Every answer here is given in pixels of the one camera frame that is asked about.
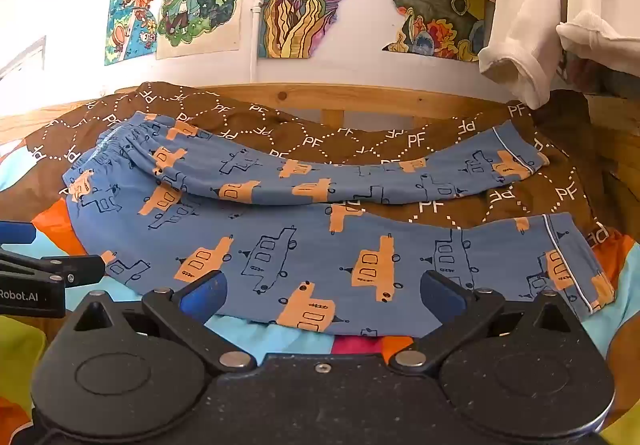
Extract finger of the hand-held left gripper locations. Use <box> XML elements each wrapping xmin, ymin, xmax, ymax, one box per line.
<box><xmin>0</xmin><ymin>221</ymin><xmax>37</xmax><ymax>247</ymax></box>
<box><xmin>0</xmin><ymin>251</ymin><xmax>107</xmax><ymax>288</ymax></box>

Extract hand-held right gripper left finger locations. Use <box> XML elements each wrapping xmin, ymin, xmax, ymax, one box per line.
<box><xmin>65</xmin><ymin>269</ymin><xmax>257</xmax><ymax>374</ymax></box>

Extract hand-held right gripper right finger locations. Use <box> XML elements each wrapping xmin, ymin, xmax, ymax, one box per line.
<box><xmin>389</xmin><ymin>270</ymin><xmax>584</xmax><ymax>372</ymax></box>

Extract blue pants with orange cars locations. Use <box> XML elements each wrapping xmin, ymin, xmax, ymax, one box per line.
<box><xmin>62</xmin><ymin>114</ymin><xmax>616</xmax><ymax>337</ymax></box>

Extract multicoloured bed sheet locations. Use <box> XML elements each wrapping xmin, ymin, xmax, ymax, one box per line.
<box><xmin>0</xmin><ymin>140</ymin><xmax>640</xmax><ymax>445</ymax></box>

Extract yellow-green cloth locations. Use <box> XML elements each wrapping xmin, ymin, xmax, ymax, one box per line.
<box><xmin>0</xmin><ymin>315</ymin><xmax>48</xmax><ymax>408</ymax></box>

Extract brown patterned blanket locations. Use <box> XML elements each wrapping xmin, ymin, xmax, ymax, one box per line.
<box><xmin>0</xmin><ymin>81</ymin><xmax>613</xmax><ymax>256</ymax></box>

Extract white hanging garment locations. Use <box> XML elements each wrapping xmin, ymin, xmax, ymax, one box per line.
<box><xmin>477</xmin><ymin>0</ymin><xmax>640</xmax><ymax>110</ymax></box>

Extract wooden bed frame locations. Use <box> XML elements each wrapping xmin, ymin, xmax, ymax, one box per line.
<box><xmin>0</xmin><ymin>84</ymin><xmax>640</xmax><ymax>236</ymax></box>

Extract orange-haired figure wall poster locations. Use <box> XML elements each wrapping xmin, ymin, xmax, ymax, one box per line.
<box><xmin>104</xmin><ymin>0</ymin><xmax>168</xmax><ymax>67</ymax></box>

